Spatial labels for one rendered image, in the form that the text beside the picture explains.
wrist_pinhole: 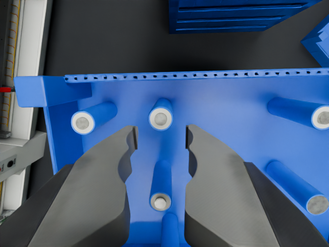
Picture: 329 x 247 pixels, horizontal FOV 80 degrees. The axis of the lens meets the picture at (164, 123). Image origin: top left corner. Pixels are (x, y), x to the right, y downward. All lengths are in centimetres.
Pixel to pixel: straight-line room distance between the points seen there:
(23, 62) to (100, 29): 25
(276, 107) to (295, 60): 60
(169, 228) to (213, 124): 12
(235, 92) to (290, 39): 60
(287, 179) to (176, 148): 11
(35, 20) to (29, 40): 6
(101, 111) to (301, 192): 17
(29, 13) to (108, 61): 24
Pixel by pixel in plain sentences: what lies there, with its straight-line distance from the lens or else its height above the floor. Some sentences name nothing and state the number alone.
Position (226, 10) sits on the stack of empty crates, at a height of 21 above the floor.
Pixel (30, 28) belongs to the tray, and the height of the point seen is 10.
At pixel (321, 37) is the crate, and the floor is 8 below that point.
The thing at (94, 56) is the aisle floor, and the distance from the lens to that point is 73.
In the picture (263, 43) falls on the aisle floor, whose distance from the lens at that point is 76.
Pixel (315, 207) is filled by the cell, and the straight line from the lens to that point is 20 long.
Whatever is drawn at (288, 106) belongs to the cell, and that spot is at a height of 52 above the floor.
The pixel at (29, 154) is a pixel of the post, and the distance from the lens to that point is 79.
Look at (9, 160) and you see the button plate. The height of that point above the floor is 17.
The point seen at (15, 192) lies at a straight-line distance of 86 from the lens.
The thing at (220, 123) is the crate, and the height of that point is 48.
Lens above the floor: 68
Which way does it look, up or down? 78 degrees down
